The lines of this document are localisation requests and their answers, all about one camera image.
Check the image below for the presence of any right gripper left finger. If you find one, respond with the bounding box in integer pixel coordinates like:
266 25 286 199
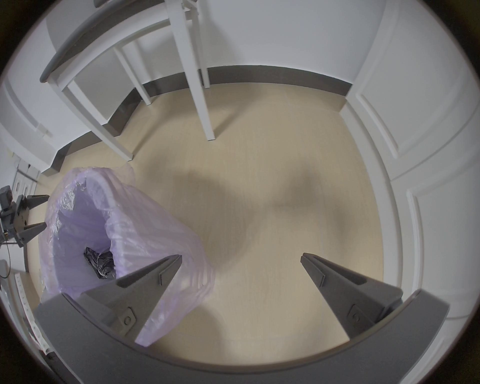
80 254 184 340

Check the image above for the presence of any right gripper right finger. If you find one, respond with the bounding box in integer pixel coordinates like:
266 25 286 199
301 251 405 340

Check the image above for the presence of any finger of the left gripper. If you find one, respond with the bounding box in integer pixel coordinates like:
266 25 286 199
22 194 50 211
16 222 48 247

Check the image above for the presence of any purple plastic bag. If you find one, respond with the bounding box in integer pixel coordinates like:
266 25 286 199
39 167 216 347

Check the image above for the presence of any black plastic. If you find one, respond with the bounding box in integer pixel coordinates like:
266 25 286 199
83 247 117 280

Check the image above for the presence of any white trash bin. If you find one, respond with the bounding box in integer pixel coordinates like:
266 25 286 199
45 169 214 346

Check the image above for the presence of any grey padded white chair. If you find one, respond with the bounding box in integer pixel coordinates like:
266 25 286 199
39 0 216 162

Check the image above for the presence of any white wardrobe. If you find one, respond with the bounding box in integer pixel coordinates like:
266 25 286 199
339 0 480 376

